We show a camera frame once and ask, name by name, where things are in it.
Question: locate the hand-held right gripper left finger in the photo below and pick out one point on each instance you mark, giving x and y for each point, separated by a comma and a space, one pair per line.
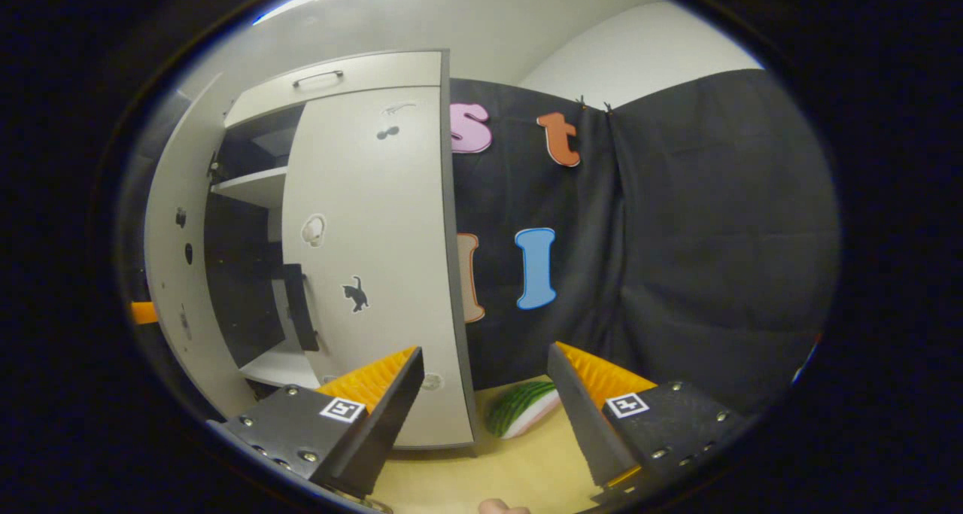
387, 416

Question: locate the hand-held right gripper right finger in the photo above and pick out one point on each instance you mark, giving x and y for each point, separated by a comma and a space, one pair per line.
583, 424

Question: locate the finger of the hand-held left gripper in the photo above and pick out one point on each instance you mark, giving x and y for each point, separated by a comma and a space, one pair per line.
144, 312

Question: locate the white cabinet door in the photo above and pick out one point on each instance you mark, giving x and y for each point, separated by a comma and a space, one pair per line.
376, 198
169, 235

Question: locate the white cabinet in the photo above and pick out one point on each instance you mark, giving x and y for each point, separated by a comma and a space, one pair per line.
233, 273

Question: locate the white cabinet shelf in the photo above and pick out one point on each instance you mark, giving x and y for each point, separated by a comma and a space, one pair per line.
256, 187

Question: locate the white cabinet drawer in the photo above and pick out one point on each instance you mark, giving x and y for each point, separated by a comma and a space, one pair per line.
376, 77

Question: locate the toy watermelon slice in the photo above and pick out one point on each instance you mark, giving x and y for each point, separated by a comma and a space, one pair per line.
523, 409

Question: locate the black backdrop cloth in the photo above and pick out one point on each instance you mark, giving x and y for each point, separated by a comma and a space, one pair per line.
677, 235

